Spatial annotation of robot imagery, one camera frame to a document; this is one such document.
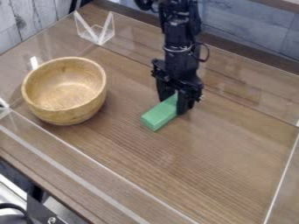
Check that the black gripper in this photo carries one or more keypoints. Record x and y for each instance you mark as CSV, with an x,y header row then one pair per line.
x,y
175,73

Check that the green rectangular block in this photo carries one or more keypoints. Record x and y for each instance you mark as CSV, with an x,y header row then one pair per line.
x,y
160,114

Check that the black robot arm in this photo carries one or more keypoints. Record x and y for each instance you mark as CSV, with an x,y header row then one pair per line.
x,y
180,23

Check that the wooden bowl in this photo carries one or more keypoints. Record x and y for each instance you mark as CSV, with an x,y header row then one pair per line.
x,y
65,90

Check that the clear acrylic enclosure wall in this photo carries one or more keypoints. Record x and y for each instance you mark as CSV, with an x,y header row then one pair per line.
x,y
209,169

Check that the black metal clamp bracket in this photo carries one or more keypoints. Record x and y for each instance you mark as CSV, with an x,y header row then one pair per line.
x,y
40,214

